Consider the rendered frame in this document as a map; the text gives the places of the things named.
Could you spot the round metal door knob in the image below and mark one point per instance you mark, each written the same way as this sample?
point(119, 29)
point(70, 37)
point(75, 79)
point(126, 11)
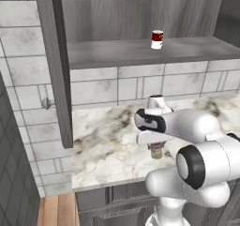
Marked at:
point(47, 103)

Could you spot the grey wood cabinet door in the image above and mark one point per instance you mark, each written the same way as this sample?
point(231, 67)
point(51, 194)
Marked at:
point(56, 64)

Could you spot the grey base cabinets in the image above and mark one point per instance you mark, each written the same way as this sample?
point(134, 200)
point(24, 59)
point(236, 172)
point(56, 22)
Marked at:
point(115, 204)

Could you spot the dark grey tall unit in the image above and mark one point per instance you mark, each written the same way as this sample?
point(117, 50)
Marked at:
point(15, 161)

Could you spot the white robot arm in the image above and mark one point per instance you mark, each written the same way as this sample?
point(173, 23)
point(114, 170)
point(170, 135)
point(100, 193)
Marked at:
point(200, 129)

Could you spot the red and white food can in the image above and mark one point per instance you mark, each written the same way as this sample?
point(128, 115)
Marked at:
point(157, 39)

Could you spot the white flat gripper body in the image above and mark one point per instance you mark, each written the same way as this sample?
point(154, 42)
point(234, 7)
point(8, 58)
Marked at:
point(153, 137)

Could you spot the grey wood wall cabinet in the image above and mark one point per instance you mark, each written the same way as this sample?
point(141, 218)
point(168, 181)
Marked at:
point(125, 53)

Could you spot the green and tan food can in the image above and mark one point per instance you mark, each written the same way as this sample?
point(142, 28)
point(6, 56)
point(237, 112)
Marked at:
point(156, 152)

